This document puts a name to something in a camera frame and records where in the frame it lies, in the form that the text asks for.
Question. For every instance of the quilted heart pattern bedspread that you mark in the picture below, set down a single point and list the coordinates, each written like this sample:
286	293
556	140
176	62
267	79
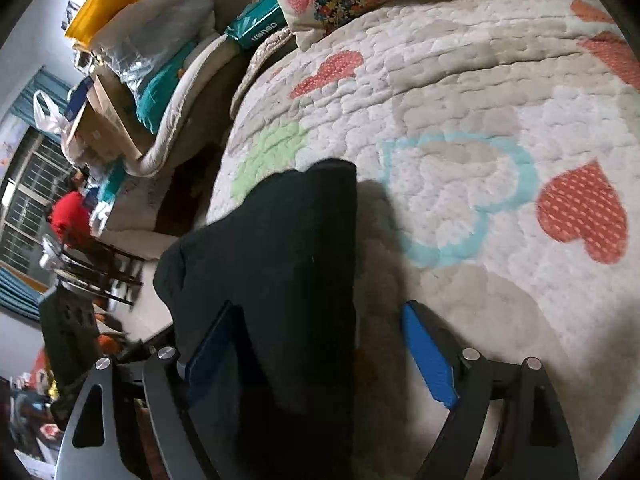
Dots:
450	110

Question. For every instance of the teal cloth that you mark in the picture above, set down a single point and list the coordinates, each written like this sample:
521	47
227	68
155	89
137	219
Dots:
160	90

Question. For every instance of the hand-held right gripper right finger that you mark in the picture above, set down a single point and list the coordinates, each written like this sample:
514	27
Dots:
430	355

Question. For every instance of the green tissue packet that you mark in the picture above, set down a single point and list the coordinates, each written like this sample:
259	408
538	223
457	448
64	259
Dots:
255	22

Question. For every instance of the clear plastic bag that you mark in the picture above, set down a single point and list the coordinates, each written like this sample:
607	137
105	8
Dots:
150	30

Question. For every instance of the dark wooden chair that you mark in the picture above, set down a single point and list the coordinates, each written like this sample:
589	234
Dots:
100	275

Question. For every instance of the black pants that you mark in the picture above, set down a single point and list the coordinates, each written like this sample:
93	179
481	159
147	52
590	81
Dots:
280	260

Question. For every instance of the blue box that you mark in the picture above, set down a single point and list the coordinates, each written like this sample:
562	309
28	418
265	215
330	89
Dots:
79	100

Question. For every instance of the yellow bag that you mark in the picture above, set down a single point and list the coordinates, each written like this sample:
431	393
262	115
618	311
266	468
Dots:
110	5

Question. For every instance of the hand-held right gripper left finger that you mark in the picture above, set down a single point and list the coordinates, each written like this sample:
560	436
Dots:
210	355

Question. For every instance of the beige floral sofa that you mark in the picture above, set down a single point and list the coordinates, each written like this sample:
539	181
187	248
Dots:
135	210

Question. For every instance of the cardboard box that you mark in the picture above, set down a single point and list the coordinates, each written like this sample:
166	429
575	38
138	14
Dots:
105	120

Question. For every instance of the red cloth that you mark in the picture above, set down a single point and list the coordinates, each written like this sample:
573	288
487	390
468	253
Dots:
70	215

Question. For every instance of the beige padded cushion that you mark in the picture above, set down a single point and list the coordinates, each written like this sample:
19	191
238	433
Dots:
185	105

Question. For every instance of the barred window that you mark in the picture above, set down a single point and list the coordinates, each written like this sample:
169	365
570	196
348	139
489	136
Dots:
30	200

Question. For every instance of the teal curtain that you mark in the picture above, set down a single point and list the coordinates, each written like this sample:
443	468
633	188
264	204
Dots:
47	90
20	292

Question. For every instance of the white plastic bag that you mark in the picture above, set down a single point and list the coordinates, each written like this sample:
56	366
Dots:
50	115

